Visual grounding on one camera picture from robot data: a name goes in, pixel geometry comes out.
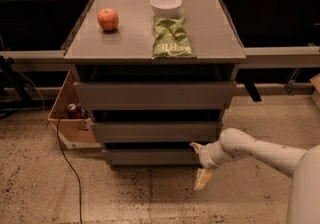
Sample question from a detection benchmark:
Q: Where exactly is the grey top drawer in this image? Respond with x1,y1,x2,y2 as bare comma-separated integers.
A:
74,81,236,110

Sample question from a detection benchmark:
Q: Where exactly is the grey middle drawer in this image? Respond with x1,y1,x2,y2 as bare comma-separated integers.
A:
92,121,222,143

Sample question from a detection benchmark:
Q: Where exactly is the grey drawer cabinet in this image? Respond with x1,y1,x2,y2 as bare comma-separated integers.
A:
65,0,245,151

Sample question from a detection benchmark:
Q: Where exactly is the grey bottom drawer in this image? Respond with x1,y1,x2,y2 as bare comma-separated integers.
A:
102,149,200,166

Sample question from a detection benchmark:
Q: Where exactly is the grey drawer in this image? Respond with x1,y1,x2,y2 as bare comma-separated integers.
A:
102,149,200,166
74,81,236,110
92,121,222,143

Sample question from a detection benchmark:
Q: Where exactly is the white bowl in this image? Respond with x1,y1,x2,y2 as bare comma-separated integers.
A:
150,0,182,18

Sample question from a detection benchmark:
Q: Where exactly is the black floor cable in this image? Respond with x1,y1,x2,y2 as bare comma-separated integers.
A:
55,116,84,224

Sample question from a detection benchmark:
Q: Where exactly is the wooden box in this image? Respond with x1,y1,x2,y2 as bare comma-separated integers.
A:
48,71,101,149

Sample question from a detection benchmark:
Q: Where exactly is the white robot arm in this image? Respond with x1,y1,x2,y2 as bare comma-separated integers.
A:
190,128,320,224

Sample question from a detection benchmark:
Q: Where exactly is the red apple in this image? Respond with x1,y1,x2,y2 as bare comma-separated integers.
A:
97,8,119,32

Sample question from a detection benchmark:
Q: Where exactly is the green chip bag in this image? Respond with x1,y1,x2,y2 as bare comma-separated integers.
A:
152,17,196,59

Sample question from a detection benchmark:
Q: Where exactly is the red soda can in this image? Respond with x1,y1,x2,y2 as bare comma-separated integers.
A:
67,103,80,119

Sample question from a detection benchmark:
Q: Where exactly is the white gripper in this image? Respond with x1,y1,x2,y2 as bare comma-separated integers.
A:
190,141,224,191

